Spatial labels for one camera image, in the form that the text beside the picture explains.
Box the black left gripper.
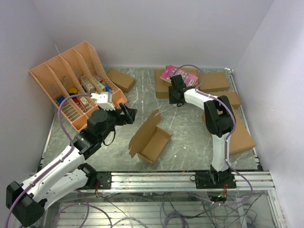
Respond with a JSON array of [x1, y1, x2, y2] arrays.
[[98, 102, 136, 142]]

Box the cardboard box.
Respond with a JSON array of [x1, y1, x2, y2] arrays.
[[128, 109, 171, 166]]

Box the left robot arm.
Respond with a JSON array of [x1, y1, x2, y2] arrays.
[[6, 103, 137, 227]]

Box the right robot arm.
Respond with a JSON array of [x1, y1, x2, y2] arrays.
[[169, 75, 236, 188]]

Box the small brown box by organizer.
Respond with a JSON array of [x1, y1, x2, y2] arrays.
[[106, 69, 136, 93]]

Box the large brown box under book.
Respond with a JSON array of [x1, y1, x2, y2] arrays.
[[155, 67, 198, 98]]

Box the brown box back right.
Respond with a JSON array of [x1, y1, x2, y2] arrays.
[[198, 72, 230, 92]]

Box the small brown box right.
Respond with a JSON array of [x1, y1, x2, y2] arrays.
[[223, 92, 241, 109]]

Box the big brown box front right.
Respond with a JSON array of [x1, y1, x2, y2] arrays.
[[201, 106, 257, 156]]

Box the small printed carton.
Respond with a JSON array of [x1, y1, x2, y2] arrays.
[[80, 76, 95, 94]]

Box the red toy block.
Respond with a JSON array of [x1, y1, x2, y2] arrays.
[[72, 97, 80, 105]]

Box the peach plastic file organizer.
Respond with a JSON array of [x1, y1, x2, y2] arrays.
[[29, 41, 127, 132]]

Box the yellow toy block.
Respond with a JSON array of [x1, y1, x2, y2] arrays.
[[68, 87, 78, 95]]

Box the pink children's book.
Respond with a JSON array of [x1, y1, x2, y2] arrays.
[[160, 65, 198, 87]]

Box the blue toy block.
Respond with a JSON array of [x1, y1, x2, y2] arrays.
[[56, 95, 65, 105]]

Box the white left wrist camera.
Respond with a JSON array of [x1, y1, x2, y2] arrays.
[[91, 92, 115, 111]]

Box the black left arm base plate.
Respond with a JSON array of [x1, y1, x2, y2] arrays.
[[81, 172, 112, 190]]

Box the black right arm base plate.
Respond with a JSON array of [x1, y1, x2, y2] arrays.
[[194, 171, 237, 189]]

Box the aluminium mounting rail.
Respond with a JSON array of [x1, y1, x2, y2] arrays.
[[25, 171, 274, 192]]

